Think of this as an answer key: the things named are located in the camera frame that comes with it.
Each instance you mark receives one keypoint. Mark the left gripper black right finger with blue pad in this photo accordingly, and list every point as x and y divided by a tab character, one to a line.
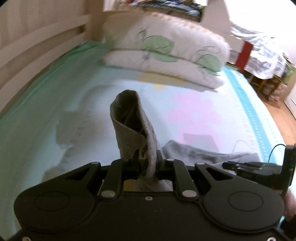
175	171

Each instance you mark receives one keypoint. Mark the red post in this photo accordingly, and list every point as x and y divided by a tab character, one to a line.
243	56

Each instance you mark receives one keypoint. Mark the wooden side table with cloth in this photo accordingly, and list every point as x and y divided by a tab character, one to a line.
266	62

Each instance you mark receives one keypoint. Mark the white pastel patterned bed sheet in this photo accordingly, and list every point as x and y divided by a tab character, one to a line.
64	121

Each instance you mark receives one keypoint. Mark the grey knit pants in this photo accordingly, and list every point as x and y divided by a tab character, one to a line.
134	132

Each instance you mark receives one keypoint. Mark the cream leaf print folded quilt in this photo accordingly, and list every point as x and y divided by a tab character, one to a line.
163	44

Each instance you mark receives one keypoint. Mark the beige wooden bed rail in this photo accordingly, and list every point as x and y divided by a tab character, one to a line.
36	33

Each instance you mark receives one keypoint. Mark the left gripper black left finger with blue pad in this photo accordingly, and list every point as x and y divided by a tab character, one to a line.
118	172

